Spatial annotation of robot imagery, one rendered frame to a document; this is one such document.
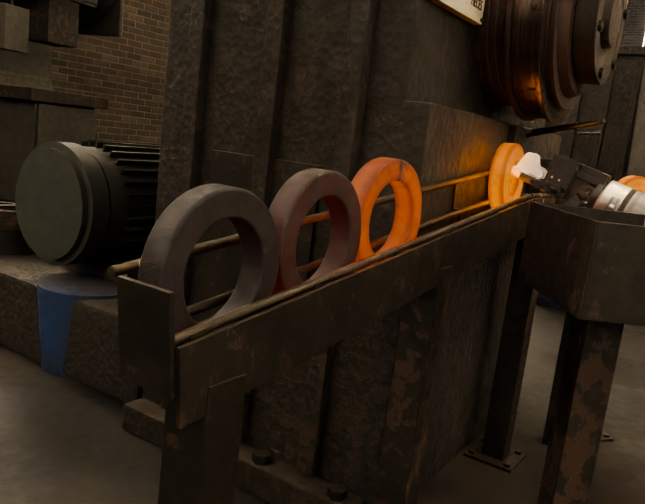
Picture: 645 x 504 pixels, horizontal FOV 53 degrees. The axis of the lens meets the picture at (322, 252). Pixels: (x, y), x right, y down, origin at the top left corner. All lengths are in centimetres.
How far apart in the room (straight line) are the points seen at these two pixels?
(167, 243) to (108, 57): 770
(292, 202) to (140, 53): 788
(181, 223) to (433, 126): 72
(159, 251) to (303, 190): 22
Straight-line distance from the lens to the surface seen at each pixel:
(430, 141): 125
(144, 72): 864
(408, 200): 103
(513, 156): 148
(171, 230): 63
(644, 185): 206
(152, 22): 874
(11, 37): 520
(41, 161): 217
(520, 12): 148
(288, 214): 76
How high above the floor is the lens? 79
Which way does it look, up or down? 10 degrees down
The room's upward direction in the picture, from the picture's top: 7 degrees clockwise
